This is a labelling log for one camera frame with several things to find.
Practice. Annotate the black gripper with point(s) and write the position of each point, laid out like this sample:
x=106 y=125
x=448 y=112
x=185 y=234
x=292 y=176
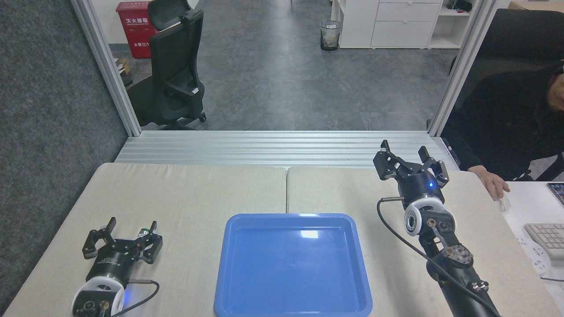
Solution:
x=112 y=264
x=417 y=187

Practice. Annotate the switch part with green cap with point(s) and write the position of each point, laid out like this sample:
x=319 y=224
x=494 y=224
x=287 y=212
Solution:
x=142 y=232

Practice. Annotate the blue plastic tray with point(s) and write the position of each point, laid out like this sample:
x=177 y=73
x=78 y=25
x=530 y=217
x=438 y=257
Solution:
x=291 y=273

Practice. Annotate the person's hand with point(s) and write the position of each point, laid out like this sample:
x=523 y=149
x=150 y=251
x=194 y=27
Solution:
x=493 y=180

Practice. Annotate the white computer mouse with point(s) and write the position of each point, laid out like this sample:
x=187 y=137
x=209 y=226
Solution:
x=504 y=205

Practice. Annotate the seated person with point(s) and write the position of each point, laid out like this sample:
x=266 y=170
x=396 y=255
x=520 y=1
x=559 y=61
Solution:
x=506 y=119

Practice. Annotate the white drawer cabinet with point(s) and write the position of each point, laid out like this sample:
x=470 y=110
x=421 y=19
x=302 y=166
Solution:
x=401 y=31

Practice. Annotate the dark phone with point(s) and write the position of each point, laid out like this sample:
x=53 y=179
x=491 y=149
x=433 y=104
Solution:
x=557 y=191

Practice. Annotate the white keyboard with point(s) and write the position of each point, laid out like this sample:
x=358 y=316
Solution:
x=548 y=237

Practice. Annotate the grey felt partition panel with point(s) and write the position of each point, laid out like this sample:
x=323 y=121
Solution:
x=44 y=110

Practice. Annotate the white power strip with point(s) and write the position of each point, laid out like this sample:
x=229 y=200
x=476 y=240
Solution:
x=537 y=262

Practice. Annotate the black high-back chair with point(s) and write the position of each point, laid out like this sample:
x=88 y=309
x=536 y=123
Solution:
x=520 y=31

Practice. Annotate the small cardboard box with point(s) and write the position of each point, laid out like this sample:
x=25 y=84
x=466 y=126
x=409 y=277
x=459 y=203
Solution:
x=123 y=68

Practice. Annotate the black mesh office chair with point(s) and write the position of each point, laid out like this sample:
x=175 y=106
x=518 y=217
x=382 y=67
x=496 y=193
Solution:
x=172 y=57

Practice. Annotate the red fire extinguisher box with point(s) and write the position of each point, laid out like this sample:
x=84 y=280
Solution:
x=132 y=31

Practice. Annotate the silver aluminium post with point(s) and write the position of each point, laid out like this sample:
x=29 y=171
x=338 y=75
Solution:
x=110 y=70
x=462 y=66

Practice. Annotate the silver aluminium rail base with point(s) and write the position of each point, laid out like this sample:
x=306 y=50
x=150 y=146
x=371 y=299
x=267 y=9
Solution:
x=264 y=149

